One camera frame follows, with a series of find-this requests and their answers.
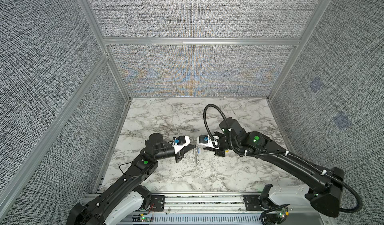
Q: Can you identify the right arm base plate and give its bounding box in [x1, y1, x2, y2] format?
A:
[243, 194, 279, 211]

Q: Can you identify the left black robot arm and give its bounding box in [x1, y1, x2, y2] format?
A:
[67, 133, 196, 225]

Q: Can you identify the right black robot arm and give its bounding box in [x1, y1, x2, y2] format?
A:
[197, 117, 345, 218]

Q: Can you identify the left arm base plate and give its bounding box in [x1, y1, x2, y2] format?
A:
[143, 195, 166, 212]

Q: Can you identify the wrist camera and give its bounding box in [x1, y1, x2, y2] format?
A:
[197, 135, 220, 149]
[172, 136, 191, 154]

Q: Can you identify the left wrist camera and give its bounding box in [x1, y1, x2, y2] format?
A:
[172, 136, 191, 154]

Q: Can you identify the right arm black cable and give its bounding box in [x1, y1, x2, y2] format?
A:
[203, 104, 364, 225]

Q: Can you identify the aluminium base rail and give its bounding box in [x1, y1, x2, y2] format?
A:
[74, 192, 337, 225]

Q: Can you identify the aluminium enclosure frame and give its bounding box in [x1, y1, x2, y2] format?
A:
[0, 0, 341, 208]

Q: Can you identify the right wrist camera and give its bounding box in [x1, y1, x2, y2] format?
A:
[197, 135, 220, 149]

